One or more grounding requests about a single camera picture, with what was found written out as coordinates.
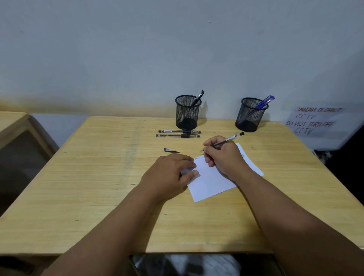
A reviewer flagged black mesh pen cup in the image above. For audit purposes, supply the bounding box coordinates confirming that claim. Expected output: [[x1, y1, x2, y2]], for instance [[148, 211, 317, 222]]
[[175, 95, 202, 131], [235, 97, 269, 133]]

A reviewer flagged white paper sheet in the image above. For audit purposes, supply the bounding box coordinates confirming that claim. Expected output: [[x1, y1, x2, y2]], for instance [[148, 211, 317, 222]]
[[181, 143, 264, 203]]

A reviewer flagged black capped pen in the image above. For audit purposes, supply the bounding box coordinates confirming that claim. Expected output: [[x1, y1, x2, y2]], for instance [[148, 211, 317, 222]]
[[182, 90, 205, 120]]

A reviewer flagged person's left hand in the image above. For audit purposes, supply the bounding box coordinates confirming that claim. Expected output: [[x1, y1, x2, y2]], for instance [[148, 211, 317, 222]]
[[139, 154, 200, 202]]

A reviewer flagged person's right forearm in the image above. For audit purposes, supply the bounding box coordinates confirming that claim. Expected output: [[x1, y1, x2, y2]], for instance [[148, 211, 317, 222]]
[[229, 166, 364, 276]]

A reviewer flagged person's right hand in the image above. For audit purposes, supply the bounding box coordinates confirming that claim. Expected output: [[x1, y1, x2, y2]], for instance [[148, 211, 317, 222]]
[[203, 136, 252, 181]]

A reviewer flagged blue capped pen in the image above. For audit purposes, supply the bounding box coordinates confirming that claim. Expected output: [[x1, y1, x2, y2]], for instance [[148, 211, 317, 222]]
[[247, 95, 275, 115]]

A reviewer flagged person's left forearm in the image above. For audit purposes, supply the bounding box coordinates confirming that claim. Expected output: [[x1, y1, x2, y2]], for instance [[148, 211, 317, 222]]
[[41, 182, 171, 276]]

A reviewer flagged light wooden side table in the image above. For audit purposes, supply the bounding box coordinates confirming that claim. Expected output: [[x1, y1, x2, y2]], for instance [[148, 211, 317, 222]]
[[0, 111, 60, 160]]

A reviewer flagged white sign with red writing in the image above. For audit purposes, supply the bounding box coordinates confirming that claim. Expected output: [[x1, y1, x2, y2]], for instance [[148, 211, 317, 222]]
[[285, 105, 364, 151]]

